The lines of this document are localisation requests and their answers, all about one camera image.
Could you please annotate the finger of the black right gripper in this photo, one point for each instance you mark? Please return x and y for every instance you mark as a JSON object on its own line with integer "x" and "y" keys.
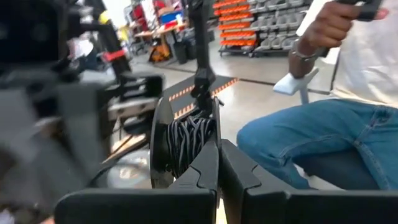
{"x": 81, "y": 124}
{"x": 18, "y": 130}

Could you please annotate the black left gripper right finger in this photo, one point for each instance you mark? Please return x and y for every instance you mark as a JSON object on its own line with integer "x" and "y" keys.
{"x": 245, "y": 186}

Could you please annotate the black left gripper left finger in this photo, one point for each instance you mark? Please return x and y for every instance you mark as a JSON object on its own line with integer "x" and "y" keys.
{"x": 199, "y": 177}

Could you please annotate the black hazard-striped floor mat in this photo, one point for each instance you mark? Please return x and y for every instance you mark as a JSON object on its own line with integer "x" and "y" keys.
{"x": 183, "y": 93}

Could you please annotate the black waste bin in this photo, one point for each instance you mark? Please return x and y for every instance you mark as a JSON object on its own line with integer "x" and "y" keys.
{"x": 180, "y": 53}
{"x": 191, "y": 49}

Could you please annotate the background wooden work table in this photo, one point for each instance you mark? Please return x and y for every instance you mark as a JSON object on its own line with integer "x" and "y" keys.
{"x": 161, "y": 31}

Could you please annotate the small blue storage box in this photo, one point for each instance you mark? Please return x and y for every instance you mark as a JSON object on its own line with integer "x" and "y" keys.
{"x": 169, "y": 17}

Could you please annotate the person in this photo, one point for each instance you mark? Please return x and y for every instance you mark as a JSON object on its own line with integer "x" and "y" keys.
{"x": 311, "y": 133}

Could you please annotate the white office chair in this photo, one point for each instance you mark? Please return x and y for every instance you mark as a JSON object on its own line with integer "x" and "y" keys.
{"x": 289, "y": 84}

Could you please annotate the shelf rack with orange bins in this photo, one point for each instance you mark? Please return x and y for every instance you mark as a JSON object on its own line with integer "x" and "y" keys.
{"x": 236, "y": 25}

